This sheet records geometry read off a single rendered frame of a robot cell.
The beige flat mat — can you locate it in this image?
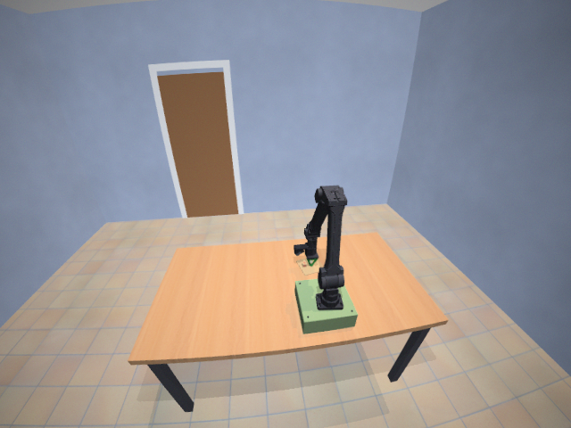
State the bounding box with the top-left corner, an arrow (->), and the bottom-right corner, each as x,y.
296,259 -> 323,276

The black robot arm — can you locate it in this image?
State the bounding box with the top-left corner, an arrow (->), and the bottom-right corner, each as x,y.
294,185 -> 347,310

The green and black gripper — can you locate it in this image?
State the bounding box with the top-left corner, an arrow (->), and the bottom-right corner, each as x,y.
305,246 -> 319,267

